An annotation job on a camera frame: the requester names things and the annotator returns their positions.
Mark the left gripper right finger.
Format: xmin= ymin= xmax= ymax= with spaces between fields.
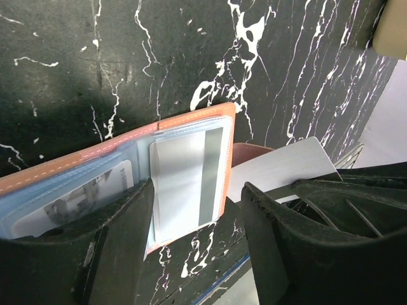
xmin=241 ymin=183 xmax=406 ymax=304

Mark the white credit card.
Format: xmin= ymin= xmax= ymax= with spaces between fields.
xmin=8 ymin=160 xmax=134 ymax=238
xmin=149 ymin=128 xmax=223 ymax=243

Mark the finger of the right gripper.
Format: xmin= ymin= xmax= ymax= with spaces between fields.
xmin=283 ymin=162 xmax=406 ymax=238

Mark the beige oval tray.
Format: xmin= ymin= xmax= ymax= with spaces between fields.
xmin=373 ymin=0 xmax=407 ymax=60

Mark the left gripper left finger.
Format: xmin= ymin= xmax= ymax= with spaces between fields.
xmin=1 ymin=179 xmax=155 ymax=304

